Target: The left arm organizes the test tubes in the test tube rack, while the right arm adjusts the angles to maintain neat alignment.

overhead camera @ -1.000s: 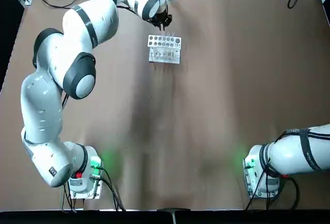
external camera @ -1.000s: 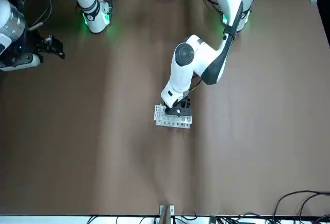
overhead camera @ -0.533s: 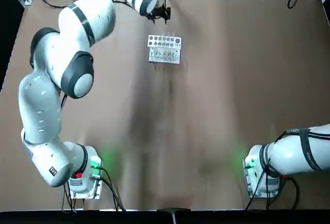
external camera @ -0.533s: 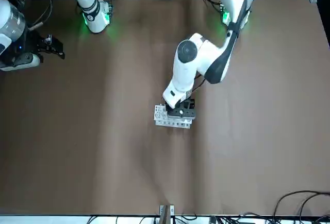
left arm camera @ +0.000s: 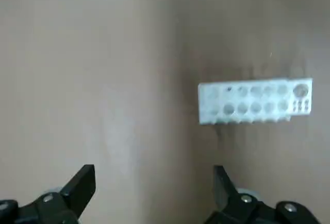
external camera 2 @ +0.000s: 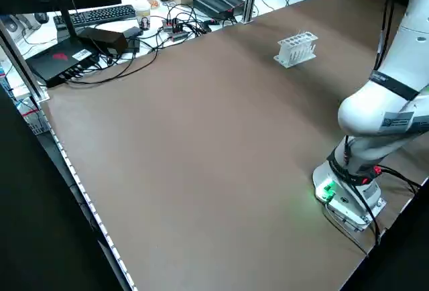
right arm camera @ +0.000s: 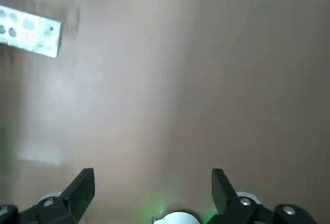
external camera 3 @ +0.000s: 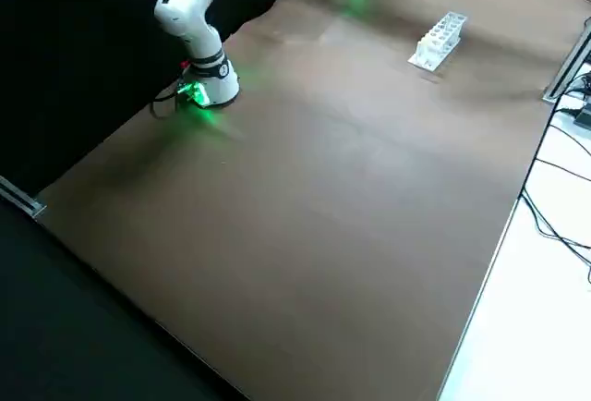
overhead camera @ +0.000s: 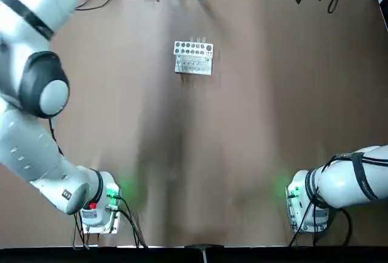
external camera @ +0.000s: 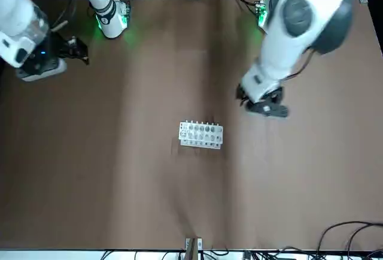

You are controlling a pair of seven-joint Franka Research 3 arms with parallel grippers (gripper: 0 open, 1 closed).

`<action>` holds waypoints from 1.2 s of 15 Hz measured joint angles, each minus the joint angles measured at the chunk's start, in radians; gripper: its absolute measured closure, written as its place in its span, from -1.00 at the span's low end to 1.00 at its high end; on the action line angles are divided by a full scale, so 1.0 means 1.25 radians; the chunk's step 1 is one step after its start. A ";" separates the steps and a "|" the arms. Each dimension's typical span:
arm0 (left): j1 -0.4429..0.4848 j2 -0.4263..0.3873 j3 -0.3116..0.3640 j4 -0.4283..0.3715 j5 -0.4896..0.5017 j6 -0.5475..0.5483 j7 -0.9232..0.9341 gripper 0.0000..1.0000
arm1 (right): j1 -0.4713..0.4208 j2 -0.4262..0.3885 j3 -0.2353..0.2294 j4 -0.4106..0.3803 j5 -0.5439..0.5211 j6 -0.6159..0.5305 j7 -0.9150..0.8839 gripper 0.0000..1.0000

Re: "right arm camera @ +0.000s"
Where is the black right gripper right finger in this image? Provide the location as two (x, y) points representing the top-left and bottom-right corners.
(206, 168), (318, 224)

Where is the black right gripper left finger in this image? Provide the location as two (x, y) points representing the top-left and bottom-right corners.
(0, 167), (95, 224)

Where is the white test tube rack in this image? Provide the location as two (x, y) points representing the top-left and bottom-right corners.
(0, 5), (62, 59)

